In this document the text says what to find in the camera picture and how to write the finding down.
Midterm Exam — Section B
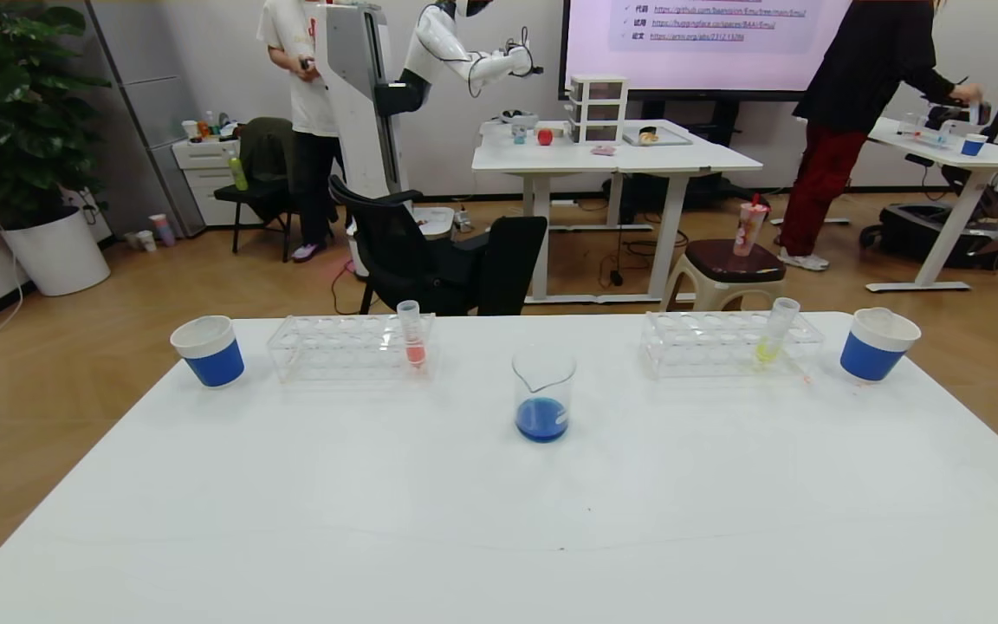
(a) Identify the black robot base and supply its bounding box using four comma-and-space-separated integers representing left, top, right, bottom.
861, 201, 998, 271

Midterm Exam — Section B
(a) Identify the clear glass beaker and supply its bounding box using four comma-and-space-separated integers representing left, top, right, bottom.
512, 344, 578, 445

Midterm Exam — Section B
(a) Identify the clear acrylic test tube rack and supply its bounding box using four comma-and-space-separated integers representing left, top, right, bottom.
267, 312, 437, 384
640, 309, 826, 380

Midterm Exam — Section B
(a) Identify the yellow pigment test tube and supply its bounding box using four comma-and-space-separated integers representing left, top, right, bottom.
755, 296, 801, 366

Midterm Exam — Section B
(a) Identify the black swivel chair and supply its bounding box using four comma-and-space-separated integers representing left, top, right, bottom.
475, 215, 549, 315

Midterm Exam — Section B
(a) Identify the black mesh office chair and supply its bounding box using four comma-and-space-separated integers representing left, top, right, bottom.
327, 173, 500, 315

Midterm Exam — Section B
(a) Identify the white double desk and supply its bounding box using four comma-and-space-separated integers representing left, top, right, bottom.
471, 117, 765, 304

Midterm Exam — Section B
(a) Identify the clear drawer organizer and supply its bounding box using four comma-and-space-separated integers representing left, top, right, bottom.
568, 74, 630, 144

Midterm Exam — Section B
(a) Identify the grey tray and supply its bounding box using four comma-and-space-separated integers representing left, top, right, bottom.
623, 126, 694, 146

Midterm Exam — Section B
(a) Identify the brown top stool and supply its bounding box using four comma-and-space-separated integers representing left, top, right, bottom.
662, 238, 787, 313

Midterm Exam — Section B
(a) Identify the white humanoid robot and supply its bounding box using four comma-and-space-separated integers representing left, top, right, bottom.
321, 0, 545, 261

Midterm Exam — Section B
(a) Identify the drink cup with red straw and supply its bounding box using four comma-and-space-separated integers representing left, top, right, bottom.
733, 192, 771, 257

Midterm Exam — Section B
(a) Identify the small black chair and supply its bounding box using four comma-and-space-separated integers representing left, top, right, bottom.
213, 178, 296, 261

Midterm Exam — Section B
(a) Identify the dark green jacket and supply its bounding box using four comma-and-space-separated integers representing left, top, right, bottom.
237, 117, 296, 192

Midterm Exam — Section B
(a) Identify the person in white shirt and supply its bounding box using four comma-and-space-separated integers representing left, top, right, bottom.
256, 0, 348, 263

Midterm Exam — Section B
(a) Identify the white drawer cabinet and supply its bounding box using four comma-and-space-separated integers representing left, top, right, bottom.
172, 137, 244, 228

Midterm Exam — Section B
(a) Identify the person in red trousers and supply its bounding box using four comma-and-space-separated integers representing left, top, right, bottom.
778, 0, 983, 272

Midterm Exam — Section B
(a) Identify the grey metal locker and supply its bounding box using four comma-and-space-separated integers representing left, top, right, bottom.
87, 0, 205, 237

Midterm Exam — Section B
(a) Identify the white plant pot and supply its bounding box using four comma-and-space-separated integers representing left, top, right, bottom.
0, 206, 112, 297

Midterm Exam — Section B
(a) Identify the white single desk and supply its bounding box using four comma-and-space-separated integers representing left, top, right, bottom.
865, 115, 998, 293

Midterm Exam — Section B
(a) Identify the green potted plant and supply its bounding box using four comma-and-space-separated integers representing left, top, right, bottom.
0, 0, 112, 228

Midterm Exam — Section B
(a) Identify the large wall display screen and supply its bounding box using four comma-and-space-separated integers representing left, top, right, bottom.
558, 0, 855, 101

